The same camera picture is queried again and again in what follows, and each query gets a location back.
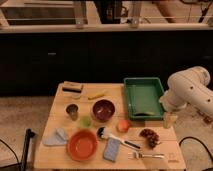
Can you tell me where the dark red grape bunch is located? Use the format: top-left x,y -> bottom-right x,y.
140,128 -> 159,148

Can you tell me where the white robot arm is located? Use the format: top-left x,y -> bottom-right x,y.
159,66 -> 213,129

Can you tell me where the small green cup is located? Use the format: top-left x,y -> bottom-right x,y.
80,116 -> 92,129

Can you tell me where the metal cup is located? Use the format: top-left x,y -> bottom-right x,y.
66,104 -> 78,121

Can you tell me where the green plastic tray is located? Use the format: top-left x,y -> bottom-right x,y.
124,77 -> 165,121

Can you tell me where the orange peach fruit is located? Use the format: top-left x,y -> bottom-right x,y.
117,119 -> 131,133

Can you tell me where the silver fork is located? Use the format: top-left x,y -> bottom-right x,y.
128,152 -> 164,159

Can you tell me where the blue sponge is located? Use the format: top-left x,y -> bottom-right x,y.
103,138 -> 120,162

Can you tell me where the dark red bowl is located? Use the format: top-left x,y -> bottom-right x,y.
92,99 -> 115,122

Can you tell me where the white dish brush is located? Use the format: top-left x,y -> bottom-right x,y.
97,127 -> 140,150

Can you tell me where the yellow banana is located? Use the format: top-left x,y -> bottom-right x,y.
88,92 -> 106,100

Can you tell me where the wooden table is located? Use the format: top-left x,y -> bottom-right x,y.
34,84 -> 186,171

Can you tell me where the orange bowl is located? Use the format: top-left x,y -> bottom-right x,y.
67,130 -> 98,162

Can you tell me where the grey folded cloth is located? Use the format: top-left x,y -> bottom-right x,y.
42,128 -> 68,146

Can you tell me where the black stand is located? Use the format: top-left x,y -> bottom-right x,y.
20,129 -> 35,171

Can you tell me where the black cable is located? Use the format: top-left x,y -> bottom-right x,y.
178,136 -> 213,171

